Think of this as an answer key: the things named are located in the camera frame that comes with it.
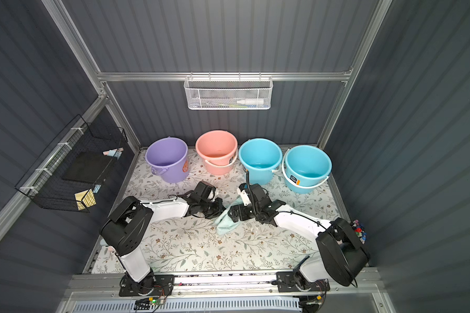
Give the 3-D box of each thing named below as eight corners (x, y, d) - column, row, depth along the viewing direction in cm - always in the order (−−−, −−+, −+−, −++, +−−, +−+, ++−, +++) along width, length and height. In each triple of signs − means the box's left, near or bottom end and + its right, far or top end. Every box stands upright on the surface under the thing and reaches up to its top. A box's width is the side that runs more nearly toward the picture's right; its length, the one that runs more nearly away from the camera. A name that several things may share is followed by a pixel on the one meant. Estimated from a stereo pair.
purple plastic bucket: (152, 189, 104) (138, 169, 90) (162, 159, 118) (152, 137, 104) (189, 189, 104) (181, 168, 90) (195, 159, 118) (189, 137, 104)
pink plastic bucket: (198, 182, 106) (192, 161, 92) (203, 152, 121) (198, 130, 107) (236, 182, 106) (236, 161, 92) (237, 152, 121) (236, 130, 107)
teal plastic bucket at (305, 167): (282, 199, 100) (289, 179, 85) (277, 168, 113) (282, 145, 99) (324, 199, 99) (338, 179, 85) (314, 168, 113) (325, 145, 99)
